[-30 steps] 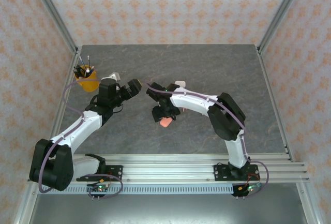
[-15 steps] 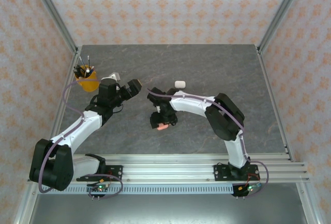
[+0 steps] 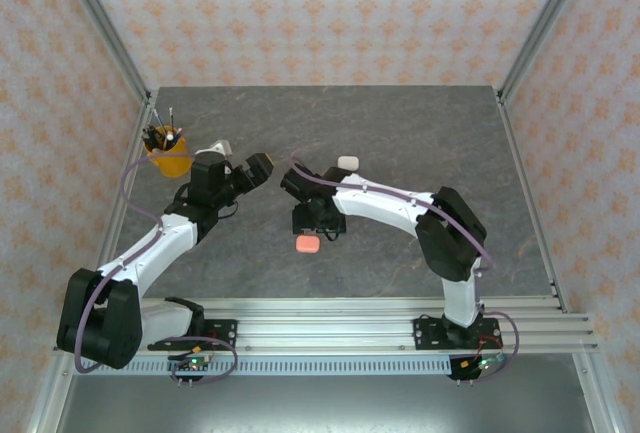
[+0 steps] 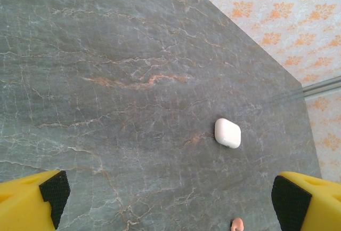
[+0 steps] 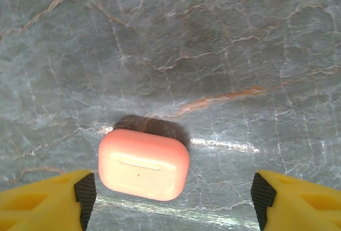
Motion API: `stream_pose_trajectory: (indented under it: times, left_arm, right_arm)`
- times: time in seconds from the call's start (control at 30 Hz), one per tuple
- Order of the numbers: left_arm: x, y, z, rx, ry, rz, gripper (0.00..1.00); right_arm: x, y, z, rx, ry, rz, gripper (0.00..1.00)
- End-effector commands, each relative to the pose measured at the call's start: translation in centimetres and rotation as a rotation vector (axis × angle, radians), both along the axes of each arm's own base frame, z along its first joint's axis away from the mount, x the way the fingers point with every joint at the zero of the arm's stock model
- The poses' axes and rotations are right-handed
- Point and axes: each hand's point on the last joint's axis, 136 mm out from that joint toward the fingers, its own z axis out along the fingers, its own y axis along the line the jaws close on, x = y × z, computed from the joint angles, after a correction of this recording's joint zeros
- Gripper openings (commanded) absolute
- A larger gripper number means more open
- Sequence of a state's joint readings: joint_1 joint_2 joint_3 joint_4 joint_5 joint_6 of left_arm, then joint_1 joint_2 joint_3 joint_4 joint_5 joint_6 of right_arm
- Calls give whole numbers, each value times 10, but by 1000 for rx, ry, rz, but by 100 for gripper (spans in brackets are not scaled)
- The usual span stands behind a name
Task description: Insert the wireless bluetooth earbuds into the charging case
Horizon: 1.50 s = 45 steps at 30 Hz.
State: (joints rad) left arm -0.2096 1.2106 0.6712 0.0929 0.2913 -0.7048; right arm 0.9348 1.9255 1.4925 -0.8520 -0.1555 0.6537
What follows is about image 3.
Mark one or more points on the pink earbud charging case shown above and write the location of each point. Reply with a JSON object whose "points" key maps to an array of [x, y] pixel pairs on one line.
{"points": [[307, 245]]}

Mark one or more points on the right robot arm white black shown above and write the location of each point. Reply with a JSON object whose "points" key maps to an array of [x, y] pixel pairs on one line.
{"points": [[385, 205]]}

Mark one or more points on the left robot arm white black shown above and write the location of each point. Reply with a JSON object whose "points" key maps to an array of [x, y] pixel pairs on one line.
{"points": [[150, 250]]}

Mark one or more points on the yellow metal pen bucket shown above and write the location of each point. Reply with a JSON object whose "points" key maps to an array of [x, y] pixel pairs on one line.
{"points": [[172, 165]]}

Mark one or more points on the black pen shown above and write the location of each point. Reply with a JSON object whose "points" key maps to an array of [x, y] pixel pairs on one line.
{"points": [[160, 140], [150, 134]]}

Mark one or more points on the dark pencil with eraser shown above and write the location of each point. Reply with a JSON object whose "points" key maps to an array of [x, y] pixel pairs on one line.
{"points": [[171, 118]]}

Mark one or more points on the white pencil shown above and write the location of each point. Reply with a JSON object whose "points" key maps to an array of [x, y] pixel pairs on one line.
{"points": [[160, 120]]}

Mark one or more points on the grey metal panel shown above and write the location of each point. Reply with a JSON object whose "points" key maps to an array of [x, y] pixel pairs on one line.
{"points": [[325, 408]]}

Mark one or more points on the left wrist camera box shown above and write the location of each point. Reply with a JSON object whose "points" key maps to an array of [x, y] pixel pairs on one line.
{"points": [[220, 147]]}

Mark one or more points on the aluminium table side rail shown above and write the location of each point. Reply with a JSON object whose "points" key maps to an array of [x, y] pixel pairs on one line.
{"points": [[142, 118], [518, 153]]}

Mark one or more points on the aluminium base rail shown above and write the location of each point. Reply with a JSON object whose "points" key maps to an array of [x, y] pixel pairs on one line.
{"points": [[325, 328]]}

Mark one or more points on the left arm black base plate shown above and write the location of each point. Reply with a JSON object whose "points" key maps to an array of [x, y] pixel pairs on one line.
{"points": [[222, 335]]}

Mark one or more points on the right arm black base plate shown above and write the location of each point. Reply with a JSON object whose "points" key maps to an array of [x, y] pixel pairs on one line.
{"points": [[425, 335]]}

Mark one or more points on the aluminium frame post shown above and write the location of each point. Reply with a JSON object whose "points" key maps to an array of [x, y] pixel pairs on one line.
{"points": [[104, 23], [598, 398], [537, 23], [48, 398]]}

